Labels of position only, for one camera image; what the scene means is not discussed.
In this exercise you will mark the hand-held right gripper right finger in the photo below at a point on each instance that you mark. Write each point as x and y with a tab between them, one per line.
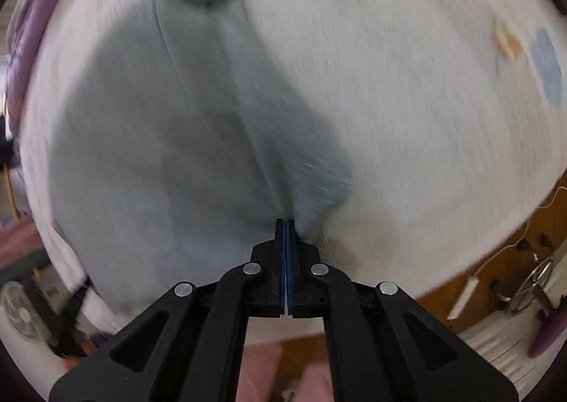
291	260

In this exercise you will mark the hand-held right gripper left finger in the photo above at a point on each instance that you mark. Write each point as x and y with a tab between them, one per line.
278	260

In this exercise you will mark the grey zip hoodie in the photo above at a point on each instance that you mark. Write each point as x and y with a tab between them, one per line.
186	154

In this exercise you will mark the white power strip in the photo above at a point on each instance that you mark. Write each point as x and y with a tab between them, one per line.
463	298

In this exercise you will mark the white floral bed sheet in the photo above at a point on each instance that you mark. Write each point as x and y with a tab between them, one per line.
421	118

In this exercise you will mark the chrome metal stool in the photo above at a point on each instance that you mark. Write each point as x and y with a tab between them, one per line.
529	284

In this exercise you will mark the dark red cloth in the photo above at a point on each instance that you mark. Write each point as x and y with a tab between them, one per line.
17	247

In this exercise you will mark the white electric fan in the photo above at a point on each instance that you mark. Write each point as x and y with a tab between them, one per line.
18	311

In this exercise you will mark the purple object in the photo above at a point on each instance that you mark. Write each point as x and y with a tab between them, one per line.
551	335

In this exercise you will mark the purple quilt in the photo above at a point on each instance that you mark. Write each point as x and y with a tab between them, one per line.
24	39

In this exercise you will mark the wooden bed frame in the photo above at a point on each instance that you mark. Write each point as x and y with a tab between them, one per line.
305	357

